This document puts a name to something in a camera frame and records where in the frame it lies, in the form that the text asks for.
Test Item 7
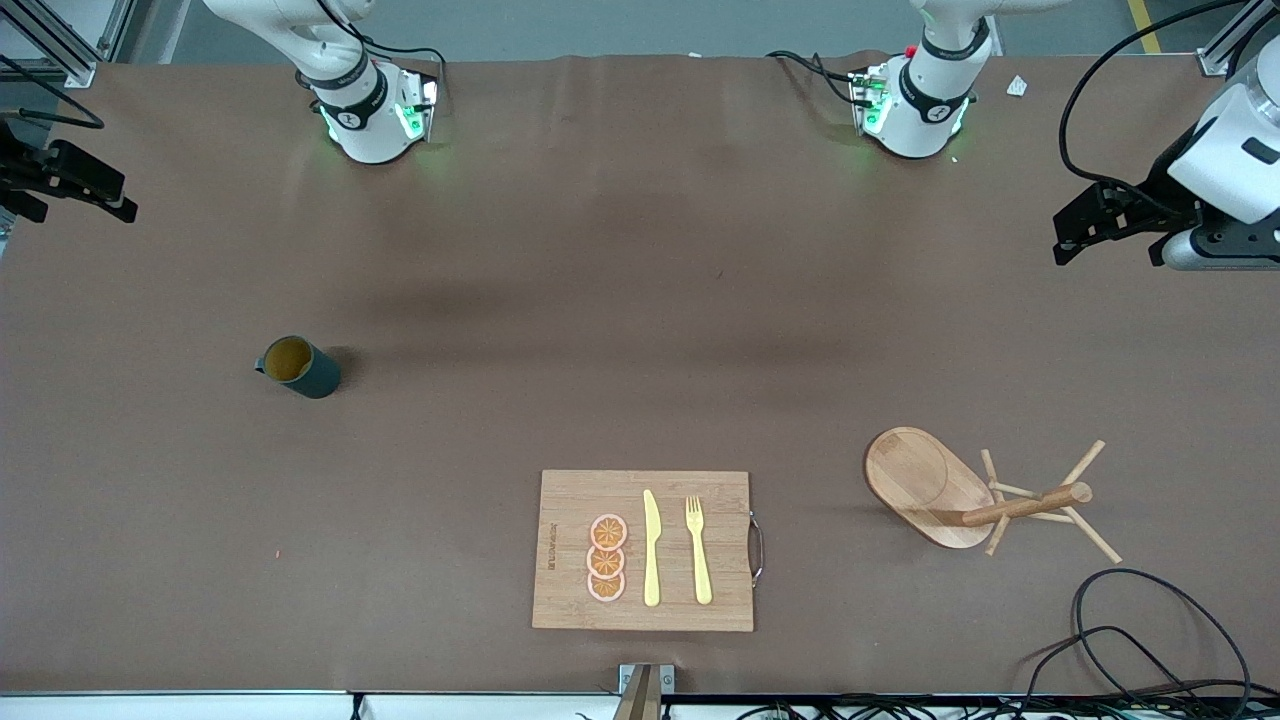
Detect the yellow plastic fork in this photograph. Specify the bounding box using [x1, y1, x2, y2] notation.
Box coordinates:
[685, 496, 714, 606]

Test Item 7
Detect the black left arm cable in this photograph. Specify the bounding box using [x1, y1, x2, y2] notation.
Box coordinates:
[1060, 0, 1251, 217]

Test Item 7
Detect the wooden cup rack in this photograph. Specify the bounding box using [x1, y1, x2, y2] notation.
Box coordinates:
[864, 426, 1123, 566]

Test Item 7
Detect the black looped cable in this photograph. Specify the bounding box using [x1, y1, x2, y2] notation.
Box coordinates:
[1020, 626, 1206, 706]
[1072, 567, 1253, 706]

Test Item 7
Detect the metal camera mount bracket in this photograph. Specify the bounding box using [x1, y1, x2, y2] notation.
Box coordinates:
[612, 663, 676, 720]

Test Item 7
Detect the tangled cable bundle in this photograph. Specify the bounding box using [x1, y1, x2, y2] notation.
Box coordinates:
[735, 690, 1280, 720]

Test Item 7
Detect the aluminium frame profile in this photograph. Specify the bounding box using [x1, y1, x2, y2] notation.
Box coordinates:
[0, 0, 136, 89]
[1197, 0, 1280, 77]

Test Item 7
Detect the black base cable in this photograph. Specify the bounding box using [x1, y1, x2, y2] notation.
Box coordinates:
[766, 48, 863, 106]
[318, 0, 448, 91]

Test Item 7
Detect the brown table cover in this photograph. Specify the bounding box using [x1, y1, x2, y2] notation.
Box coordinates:
[0, 50, 1280, 697]

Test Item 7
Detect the yellow plastic knife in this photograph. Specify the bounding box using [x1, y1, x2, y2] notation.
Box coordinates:
[643, 489, 662, 608]

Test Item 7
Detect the bamboo cutting board metal handle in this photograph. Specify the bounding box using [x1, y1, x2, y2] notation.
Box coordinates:
[532, 470, 764, 633]

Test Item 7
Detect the teal cup yellow inside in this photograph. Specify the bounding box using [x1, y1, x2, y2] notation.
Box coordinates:
[254, 335, 342, 400]

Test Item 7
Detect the base connector box green light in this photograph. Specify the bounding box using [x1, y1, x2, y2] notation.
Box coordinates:
[395, 72, 441, 141]
[850, 62, 893, 136]

